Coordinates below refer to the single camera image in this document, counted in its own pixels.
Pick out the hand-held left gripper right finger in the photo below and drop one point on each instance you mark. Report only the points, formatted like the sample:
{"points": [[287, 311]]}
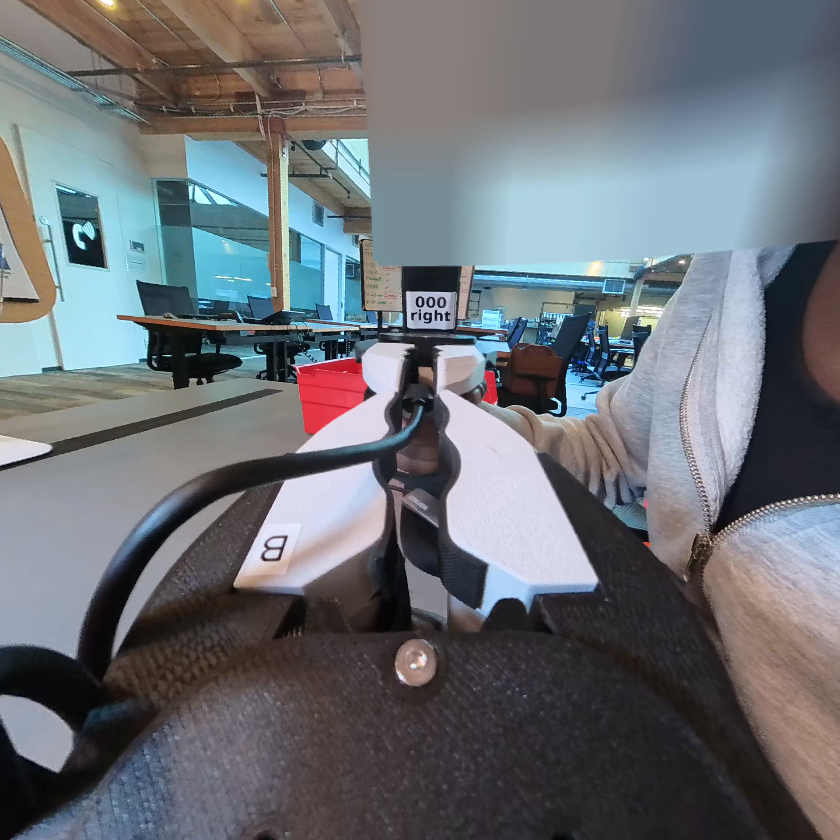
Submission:
{"points": [[518, 512]]}

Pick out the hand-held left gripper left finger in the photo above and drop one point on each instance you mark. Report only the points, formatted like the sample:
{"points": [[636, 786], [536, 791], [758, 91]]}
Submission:
{"points": [[328, 505]]}

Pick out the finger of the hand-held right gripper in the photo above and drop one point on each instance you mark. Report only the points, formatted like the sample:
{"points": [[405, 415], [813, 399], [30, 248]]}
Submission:
{"points": [[387, 367], [459, 369]]}

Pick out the red plastic storage bin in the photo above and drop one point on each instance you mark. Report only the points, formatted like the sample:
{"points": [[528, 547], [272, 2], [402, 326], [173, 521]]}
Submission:
{"points": [[328, 394]]}

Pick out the person's right forearm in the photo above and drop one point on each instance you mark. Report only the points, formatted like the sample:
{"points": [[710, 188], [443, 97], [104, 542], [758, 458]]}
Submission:
{"points": [[577, 433]]}

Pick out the person's right hand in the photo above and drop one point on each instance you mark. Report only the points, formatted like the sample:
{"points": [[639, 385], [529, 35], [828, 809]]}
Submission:
{"points": [[418, 449]]}

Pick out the whiteboard with notes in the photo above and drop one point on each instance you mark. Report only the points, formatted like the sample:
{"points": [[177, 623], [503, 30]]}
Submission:
{"points": [[380, 282]]}

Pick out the brown office chair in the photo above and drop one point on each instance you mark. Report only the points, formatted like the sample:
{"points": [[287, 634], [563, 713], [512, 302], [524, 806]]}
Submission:
{"points": [[531, 374]]}

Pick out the black office chair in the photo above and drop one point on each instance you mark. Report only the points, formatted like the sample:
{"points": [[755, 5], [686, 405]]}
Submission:
{"points": [[571, 341], [262, 308], [161, 298]]}

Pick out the wooden top office desk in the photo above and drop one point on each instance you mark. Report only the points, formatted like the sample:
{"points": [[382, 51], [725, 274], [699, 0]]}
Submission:
{"points": [[197, 321]]}

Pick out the person in grey hoodie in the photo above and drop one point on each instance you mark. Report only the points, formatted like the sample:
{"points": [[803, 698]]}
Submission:
{"points": [[754, 623]]}

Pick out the person's black shirt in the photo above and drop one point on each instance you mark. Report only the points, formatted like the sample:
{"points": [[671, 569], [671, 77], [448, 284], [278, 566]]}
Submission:
{"points": [[774, 394]]}

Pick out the sign holder stand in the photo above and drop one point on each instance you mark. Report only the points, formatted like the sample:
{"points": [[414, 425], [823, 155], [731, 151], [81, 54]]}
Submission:
{"points": [[19, 453]]}

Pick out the wooden instruction sign board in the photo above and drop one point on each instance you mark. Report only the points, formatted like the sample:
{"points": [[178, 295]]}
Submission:
{"points": [[29, 249]]}

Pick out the black dome camera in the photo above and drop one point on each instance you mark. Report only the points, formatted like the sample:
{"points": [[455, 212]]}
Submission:
{"points": [[315, 144]]}

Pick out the small wall notice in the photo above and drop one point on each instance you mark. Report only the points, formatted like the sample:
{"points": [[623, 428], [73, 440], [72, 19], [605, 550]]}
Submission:
{"points": [[136, 256]]}

